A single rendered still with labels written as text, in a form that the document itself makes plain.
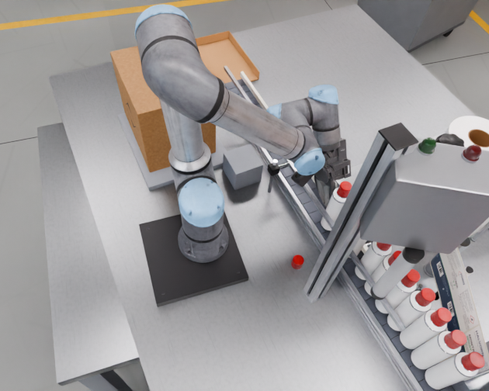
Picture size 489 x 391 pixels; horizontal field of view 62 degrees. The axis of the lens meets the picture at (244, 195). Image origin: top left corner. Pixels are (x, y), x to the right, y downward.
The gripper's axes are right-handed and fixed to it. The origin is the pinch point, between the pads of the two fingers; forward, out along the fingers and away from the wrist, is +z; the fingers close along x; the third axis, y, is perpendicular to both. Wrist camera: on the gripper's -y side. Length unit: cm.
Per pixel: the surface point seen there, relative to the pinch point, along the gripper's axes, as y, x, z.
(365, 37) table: 73, 72, -29
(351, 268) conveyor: -1.8, -13.8, 14.2
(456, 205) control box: -9, -53, -28
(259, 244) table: -21.1, 5.7, 8.7
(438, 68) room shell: 200, 147, 24
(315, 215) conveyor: -2.0, 3.2, 4.4
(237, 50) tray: 13, 82, -36
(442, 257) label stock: 17.4, -27.9, 10.3
